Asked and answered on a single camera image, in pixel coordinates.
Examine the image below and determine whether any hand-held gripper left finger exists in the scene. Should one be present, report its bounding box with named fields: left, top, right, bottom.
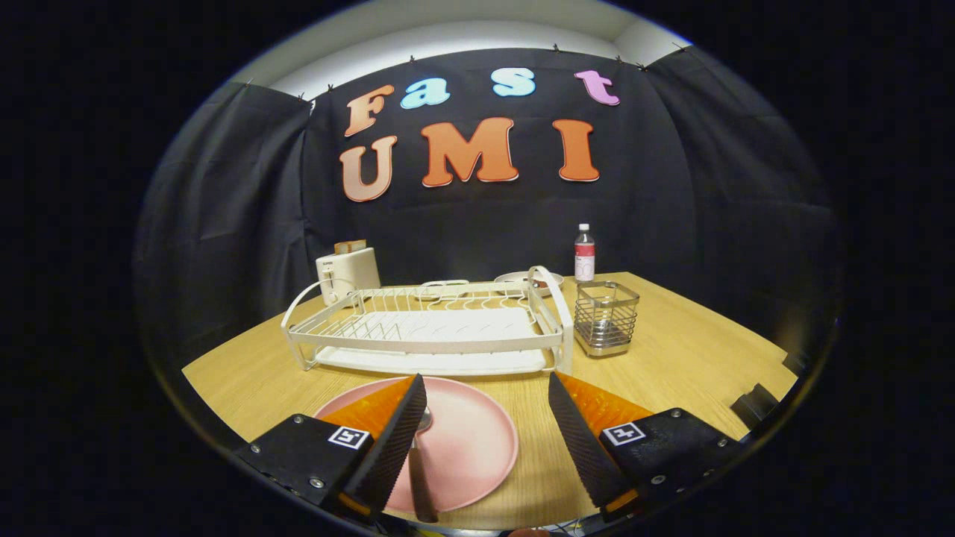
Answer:
left=235, top=373, right=428, bottom=523

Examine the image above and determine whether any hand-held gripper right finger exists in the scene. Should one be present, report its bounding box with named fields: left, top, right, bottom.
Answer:
left=548, top=371, right=747, bottom=521

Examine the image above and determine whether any spoon with dark handle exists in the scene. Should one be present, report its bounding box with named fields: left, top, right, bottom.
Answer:
left=407, top=406, right=440, bottom=524

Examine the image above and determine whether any pink plate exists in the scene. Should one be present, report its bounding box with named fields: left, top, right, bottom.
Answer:
left=313, top=375, right=519, bottom=515

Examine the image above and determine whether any metal wire basket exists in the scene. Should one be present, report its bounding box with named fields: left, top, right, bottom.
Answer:
left=573, top=280, right=641, bottom=359

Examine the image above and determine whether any white wire dish rack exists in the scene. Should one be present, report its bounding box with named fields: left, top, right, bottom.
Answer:
left=281, top=266, right=574, bottom=376

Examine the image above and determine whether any white divided dish with beans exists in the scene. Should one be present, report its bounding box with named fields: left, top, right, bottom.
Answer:
left=414, top=279, right=471, bottom=299

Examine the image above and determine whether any beige plate with meat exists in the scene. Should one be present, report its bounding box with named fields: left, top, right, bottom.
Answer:
left=494, top=271, right=565, bottom=298

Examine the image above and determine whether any white toaster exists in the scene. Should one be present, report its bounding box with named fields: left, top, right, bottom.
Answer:
left=316, top=247, right=382, bottom=307

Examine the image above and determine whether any clear bottle with red label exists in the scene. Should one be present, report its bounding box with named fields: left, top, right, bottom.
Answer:
left=574, top=223, right=596, bottom=283

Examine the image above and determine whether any black backdrop cloth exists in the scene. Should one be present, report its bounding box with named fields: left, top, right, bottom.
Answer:
left=134, top=46, right=844, bottom=374

